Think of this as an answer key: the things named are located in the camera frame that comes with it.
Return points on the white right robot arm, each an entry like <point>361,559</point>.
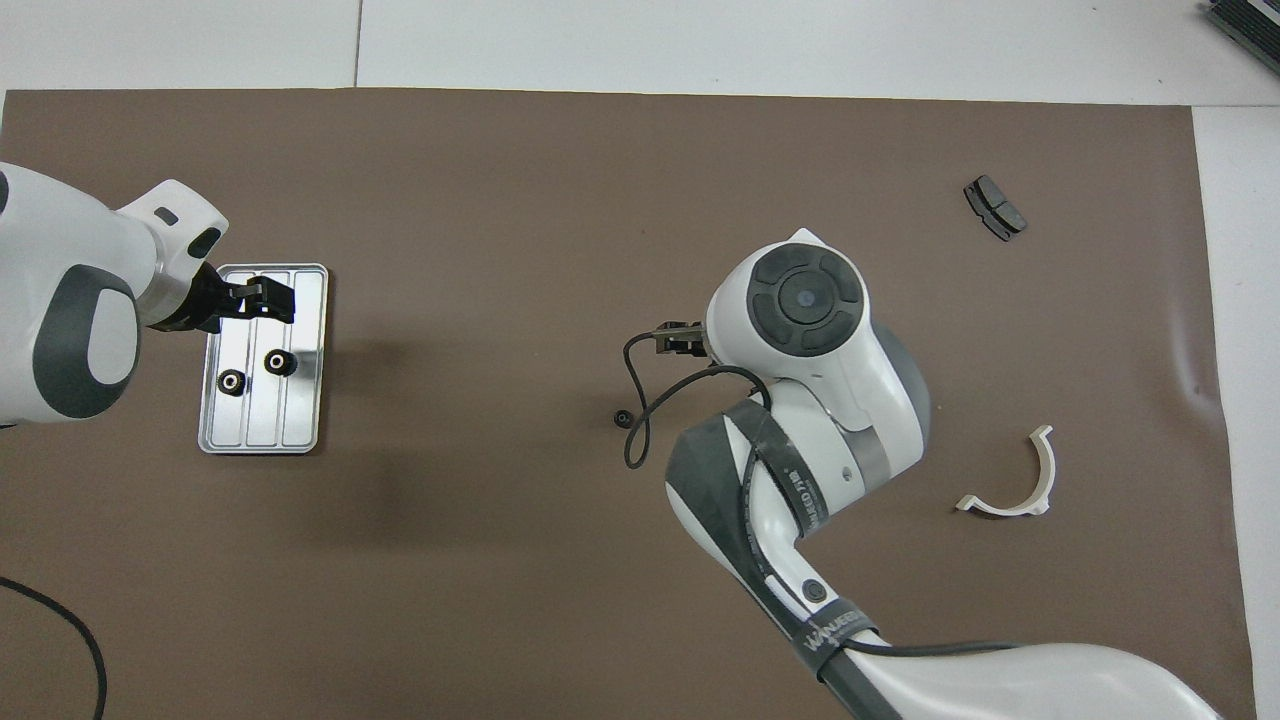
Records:
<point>850,420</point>

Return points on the silver metal tray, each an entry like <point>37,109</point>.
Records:
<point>300,400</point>

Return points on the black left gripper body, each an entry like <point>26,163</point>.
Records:
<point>208,300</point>

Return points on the black ribbed device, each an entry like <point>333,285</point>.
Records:
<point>1255,25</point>

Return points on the white curved plastic bracket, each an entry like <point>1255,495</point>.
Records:
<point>1048,475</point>

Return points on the brown paper table mat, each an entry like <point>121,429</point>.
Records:
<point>500,200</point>

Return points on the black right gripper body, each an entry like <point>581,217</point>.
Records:
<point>685,342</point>

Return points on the short grey brake pad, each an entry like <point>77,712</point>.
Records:
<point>1000,212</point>

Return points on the large black bearing gear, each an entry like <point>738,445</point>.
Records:
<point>279,362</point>
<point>232,381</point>

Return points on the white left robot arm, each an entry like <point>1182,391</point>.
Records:
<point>60,260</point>

